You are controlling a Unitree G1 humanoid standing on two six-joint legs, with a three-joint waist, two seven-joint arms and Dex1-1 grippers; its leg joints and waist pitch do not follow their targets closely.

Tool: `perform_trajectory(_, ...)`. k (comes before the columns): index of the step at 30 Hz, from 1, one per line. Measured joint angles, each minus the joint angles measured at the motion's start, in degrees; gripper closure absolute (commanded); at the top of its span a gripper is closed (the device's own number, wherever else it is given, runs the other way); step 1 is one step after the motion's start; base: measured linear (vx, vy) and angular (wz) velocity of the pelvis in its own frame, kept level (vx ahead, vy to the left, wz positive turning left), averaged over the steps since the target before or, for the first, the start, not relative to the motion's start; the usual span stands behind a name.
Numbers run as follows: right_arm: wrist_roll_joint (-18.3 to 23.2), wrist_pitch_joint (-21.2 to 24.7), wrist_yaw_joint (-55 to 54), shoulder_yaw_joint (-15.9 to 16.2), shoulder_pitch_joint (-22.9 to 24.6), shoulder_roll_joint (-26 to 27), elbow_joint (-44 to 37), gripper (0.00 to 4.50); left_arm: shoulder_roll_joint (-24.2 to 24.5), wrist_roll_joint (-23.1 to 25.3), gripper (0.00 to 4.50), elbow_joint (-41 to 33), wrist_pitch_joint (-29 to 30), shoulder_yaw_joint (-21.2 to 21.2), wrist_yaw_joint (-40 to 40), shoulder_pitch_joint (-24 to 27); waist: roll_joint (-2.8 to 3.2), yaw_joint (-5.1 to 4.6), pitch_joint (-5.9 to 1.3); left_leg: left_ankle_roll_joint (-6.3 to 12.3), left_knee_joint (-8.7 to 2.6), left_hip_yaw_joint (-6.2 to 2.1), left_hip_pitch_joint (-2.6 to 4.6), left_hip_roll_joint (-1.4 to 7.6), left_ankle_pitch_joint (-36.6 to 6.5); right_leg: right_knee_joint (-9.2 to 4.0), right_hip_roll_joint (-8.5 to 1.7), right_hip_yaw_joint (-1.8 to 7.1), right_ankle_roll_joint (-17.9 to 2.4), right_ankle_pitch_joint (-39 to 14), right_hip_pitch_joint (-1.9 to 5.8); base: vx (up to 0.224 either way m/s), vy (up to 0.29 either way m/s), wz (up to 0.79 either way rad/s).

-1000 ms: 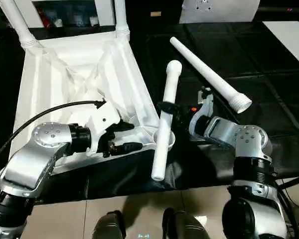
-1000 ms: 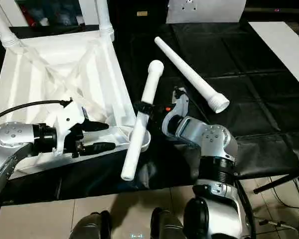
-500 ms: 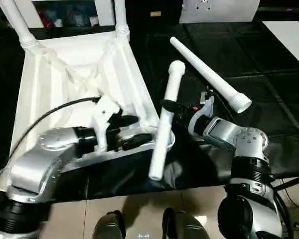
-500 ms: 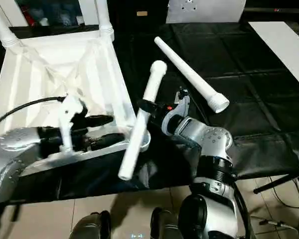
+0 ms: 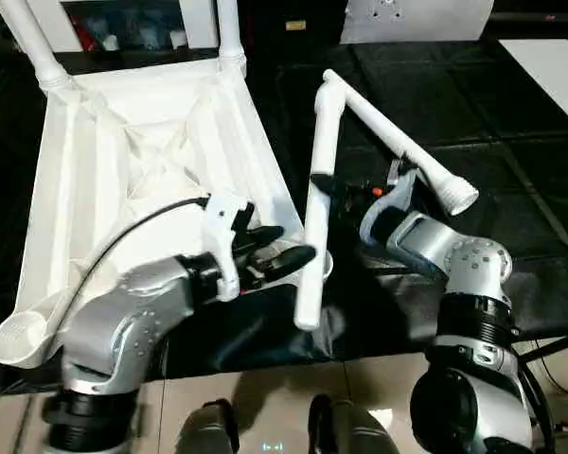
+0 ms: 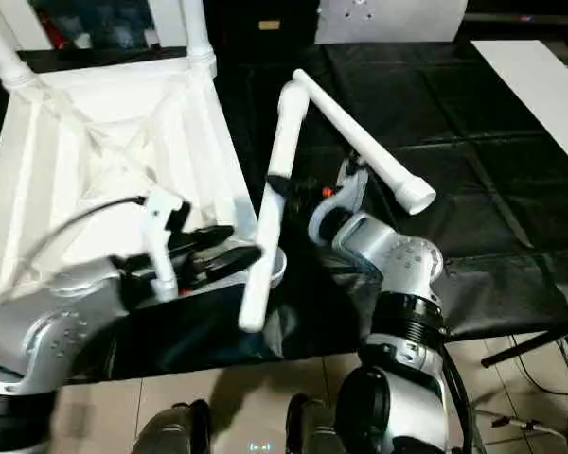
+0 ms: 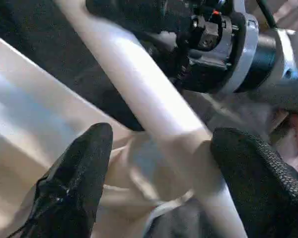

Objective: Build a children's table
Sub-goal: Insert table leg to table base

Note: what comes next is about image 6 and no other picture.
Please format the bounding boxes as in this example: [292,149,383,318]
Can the white flat board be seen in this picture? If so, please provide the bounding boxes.
[471,40,568,181]

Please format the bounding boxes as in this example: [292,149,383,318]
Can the black left robot foot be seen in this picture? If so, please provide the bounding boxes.
[133,399,214,454]

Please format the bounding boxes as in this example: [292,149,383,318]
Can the white plastic table top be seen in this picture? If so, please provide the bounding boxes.
[0,55,287,318]

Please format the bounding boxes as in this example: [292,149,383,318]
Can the loose grey floor cables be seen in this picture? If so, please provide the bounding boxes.
[492,331,568,436]

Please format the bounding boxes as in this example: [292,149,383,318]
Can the black box with yellow label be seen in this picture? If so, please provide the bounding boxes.
[229,0,319,53]

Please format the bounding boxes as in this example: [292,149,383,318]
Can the white plastic table leg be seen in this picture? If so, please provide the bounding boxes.
[180,0,218,75]
[238,79,311,333]
[292,68,437,216]
[0,0,41,88]

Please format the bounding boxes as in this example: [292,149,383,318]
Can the white cabinet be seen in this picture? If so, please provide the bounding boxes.
[0,0,186,50]

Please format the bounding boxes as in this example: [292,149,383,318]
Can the black robot foot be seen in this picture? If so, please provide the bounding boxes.
[133,399,214,454]
[284,395,338,454]

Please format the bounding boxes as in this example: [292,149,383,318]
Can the black right robot foot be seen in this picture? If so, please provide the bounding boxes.
[284,395,338,454]

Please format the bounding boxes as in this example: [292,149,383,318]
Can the black metal table leg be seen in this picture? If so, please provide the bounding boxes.
[481,323,568,370]

